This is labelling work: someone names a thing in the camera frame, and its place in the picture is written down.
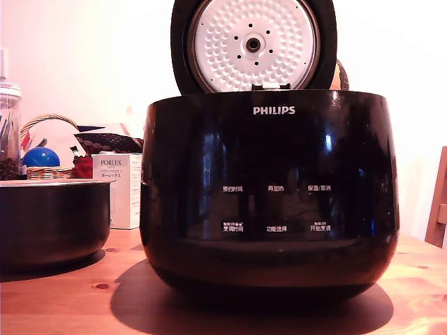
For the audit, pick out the black Philips rice cooker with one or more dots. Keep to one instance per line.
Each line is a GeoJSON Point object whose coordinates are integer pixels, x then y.
{"type": "Point", "coordinates": [269, 195]}

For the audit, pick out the rice cooker lid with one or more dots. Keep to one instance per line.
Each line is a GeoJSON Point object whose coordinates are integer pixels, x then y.
{"type": "Point", "coordinates": [324, 42]}

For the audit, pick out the dark metallic inner pot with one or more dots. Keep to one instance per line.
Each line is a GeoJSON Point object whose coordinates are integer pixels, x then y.
{"type": "Point", "coordinates": [52, 223]}

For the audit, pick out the white Porlex box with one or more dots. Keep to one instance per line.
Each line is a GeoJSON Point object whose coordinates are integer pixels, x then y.
{"type": "Point", "coordinates": [118, 195]}

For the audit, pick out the dark patterned pouch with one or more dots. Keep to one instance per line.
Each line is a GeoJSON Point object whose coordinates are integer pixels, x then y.
{"type": "Point", "coordinates": [111, 142]}

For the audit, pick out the small red packet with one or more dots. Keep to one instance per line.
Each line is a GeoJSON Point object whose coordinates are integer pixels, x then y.
{"type": "Point", "coordinates": [81, 167]}

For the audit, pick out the white printed paper bag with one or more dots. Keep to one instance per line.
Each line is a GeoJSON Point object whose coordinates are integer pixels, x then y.
{"type": "Point", "coordinates": [56, 137]}

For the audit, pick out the woven wicker basket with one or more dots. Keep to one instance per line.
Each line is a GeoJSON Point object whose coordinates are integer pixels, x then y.
{"type": "Point", "coordinates": [49, 171]}

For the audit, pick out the blue ball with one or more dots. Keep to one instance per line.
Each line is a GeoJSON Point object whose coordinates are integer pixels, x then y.
{"type": "Point", "coordinates": [41, 157]}

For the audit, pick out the glass jar with beans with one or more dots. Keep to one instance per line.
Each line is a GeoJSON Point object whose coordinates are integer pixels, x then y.
{"type": "Point", "coordinates": [8, 139]}

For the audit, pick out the wooden chair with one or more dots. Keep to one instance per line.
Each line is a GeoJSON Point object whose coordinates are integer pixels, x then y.
{"type": "Point", "coordinates": [438, 209]}

